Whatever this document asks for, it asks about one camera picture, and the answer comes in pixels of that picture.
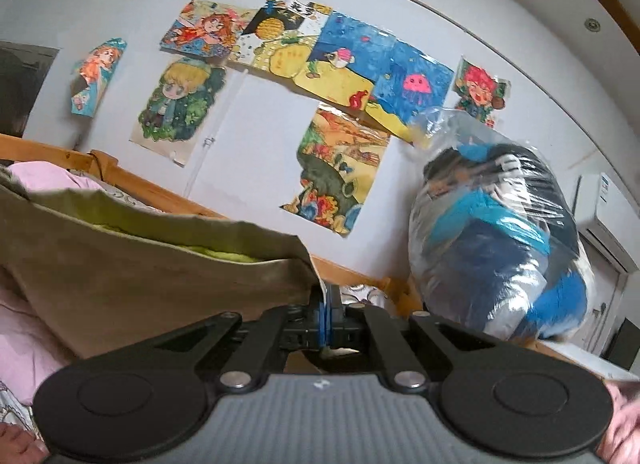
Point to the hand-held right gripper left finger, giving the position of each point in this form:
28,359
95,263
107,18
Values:
320,321

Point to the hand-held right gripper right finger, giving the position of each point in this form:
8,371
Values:
336,316

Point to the beige brown olive hooded jacket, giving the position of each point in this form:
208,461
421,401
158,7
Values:
150,274

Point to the clear plastic bag of clothes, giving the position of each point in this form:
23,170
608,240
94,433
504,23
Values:
500,254

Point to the floral pillow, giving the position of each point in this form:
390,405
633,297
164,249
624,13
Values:
367,296

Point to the landscape drawing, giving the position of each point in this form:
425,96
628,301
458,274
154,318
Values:
335,159

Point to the blue sea drawing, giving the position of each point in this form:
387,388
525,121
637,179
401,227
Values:
400,74

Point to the white cabinet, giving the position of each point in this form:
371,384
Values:
590,361

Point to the yellow house drawing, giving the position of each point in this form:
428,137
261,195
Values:
285,54

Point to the red-haired face drawing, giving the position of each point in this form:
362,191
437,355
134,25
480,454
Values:
477,89

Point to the blond figure drawing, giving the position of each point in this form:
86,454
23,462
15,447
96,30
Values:
175,94

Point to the white air conditioner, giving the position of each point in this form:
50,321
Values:
607,214

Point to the pink bed sheet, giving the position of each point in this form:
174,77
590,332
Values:
25,334

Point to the red-haired girl drawing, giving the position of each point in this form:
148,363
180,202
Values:
205,29

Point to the small orange-haired girl drawing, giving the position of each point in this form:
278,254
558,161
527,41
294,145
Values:
95,64

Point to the wooden bed frame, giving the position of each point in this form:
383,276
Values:
55,154

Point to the dark wall panel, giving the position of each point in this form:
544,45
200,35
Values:
20,84

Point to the round metal wall fitting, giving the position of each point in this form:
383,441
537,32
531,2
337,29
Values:
592,24

